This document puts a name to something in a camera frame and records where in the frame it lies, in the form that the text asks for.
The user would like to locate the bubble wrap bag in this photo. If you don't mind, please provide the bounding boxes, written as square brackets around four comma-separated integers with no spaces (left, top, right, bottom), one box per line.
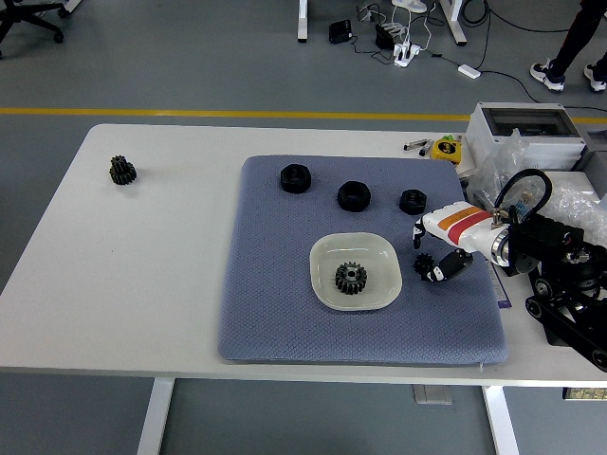
[540,185,607,247]

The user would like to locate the grey table control box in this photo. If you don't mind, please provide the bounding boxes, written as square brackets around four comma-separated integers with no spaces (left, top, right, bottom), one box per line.
[412,384,454,405]

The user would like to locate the yellow tape measure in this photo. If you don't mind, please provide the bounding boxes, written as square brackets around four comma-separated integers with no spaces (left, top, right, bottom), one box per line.
[430,136,464,166]

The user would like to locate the person in dark trousers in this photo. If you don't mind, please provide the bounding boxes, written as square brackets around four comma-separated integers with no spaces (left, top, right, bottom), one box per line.
[529,0,607,93]

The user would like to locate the white table leg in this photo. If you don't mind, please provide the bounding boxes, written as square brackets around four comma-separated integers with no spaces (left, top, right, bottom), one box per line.
[482,384,522,455]
[136,377,175,455]

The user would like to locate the white square dish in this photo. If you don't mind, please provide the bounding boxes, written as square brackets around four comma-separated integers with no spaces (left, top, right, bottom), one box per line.
[309,230,404,312]

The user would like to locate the grey metal case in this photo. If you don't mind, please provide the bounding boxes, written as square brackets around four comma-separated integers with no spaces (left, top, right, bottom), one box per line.
[576,130,607,172]

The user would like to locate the black floor cable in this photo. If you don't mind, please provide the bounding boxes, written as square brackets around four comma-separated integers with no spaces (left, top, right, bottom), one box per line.
[429,52,546,103]

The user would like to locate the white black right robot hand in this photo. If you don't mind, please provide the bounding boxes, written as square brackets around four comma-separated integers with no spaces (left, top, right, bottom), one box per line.
[411,202,504,284]

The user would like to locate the white desk leg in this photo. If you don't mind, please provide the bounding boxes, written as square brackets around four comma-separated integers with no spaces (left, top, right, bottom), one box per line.
[297,0,312,44]
[438,0,469,46]

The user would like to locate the clear plastic bag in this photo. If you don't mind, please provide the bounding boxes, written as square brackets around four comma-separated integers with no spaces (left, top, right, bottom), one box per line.
[467,127,546,222]

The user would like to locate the small black hex nut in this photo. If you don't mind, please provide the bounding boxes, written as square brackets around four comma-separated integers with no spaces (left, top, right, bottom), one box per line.
[397,189,430,217]

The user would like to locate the white cardboard box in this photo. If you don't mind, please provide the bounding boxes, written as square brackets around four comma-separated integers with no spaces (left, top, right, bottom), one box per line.
[543,169,607,200]

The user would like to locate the grey electrical enclosure box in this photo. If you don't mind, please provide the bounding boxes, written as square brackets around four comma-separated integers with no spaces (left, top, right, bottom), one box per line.
[465,102,589,172]

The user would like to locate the black adapter box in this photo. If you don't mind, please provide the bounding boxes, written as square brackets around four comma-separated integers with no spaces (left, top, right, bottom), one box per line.
[328,19,353,45]

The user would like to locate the white power strip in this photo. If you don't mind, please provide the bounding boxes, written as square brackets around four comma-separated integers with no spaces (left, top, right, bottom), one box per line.
[393,42,422,67]

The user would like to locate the small black gear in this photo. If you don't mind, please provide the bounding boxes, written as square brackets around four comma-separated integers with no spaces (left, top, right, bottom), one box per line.
[413,253,435,279]

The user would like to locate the large black gear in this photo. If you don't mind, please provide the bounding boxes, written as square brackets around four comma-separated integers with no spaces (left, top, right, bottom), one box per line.
[334,262,370,296]

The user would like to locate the medium black hex nut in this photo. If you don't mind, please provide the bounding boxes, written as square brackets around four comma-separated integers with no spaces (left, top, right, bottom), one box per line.
[337,180,372,213]

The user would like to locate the purple printed card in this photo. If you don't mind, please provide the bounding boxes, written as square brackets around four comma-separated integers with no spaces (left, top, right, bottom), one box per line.
[486,264,513,310]

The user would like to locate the black office chair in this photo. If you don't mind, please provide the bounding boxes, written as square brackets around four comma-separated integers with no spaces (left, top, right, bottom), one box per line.
[0,0,67,61]

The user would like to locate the black stepped gear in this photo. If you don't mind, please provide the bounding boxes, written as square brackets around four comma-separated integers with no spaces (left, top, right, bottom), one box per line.
[109,155,138,188]

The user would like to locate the yellowish label panel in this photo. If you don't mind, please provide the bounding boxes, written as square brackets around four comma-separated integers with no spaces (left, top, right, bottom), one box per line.
[562,386,607,402]

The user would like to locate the large black hex nut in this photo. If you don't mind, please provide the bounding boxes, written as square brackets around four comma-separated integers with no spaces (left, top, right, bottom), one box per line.
[278,163,313,194]

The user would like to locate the blue-grey textured mat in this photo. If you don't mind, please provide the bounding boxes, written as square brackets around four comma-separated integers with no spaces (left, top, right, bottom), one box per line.
[216,155,511,366]

